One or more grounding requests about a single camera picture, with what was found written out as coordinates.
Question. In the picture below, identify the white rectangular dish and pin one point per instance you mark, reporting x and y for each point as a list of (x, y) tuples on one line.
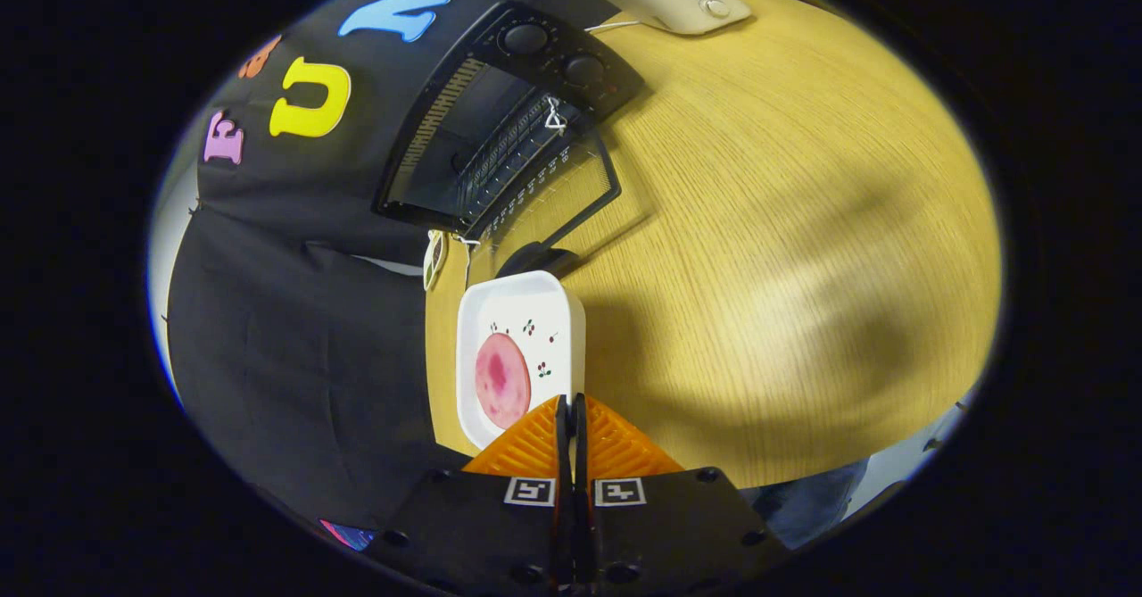
[(526, 298)]

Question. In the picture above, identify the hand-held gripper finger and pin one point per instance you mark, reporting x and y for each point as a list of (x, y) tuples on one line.
[(562, 454), (580, 454)]

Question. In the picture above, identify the pink ham slice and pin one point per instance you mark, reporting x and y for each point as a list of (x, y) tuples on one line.
[(502, 378)]

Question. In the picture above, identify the black toaster oven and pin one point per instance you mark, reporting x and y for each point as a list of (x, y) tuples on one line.
[(571, 66)]

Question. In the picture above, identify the white divided dish with beans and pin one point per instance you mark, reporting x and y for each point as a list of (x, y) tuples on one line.
[(434, 262)]

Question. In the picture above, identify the black backdrop cloth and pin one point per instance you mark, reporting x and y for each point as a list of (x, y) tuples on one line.
[(312, 356)]

